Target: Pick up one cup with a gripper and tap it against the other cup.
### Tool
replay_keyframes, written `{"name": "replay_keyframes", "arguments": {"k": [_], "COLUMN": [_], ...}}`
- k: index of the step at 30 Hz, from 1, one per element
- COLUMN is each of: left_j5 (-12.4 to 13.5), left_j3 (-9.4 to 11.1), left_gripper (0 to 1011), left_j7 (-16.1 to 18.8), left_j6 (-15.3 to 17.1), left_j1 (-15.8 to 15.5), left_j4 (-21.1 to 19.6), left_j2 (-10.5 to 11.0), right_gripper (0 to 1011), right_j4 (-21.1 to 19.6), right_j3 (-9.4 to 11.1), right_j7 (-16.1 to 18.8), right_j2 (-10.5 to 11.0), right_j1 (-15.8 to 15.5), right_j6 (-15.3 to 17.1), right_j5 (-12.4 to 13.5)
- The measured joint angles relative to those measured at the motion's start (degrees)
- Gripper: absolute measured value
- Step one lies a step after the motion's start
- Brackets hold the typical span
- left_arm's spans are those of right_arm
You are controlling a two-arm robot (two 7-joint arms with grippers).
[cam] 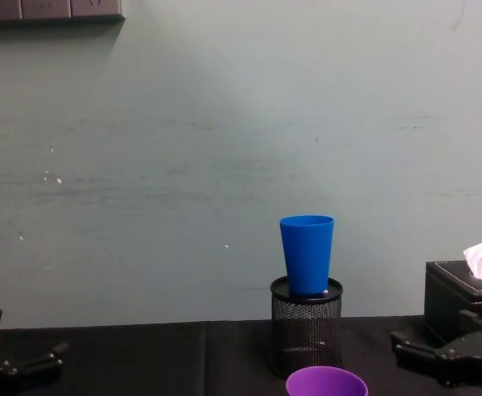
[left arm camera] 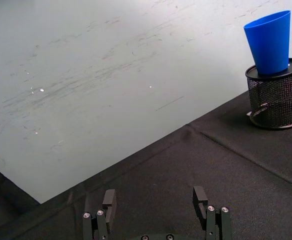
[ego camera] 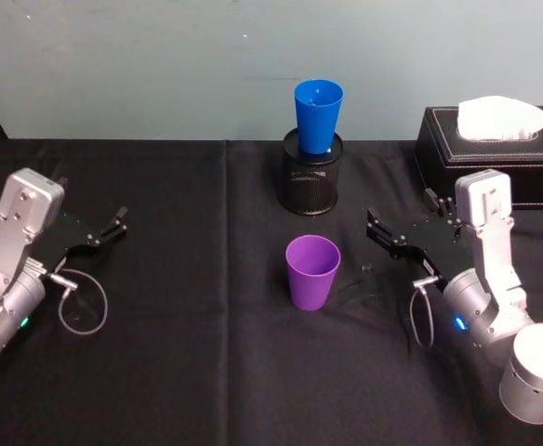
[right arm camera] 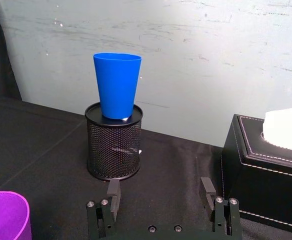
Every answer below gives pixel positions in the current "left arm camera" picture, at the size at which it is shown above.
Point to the black table cloth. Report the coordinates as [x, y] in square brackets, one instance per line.
[176, 185]

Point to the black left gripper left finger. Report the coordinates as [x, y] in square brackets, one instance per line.
[106, 217]

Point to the black mesh pen holder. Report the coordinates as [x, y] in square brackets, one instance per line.
[277, 100]

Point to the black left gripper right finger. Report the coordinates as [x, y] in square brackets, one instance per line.
[212, 220]

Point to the blue plastic cup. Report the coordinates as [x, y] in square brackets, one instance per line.
[271, 45]

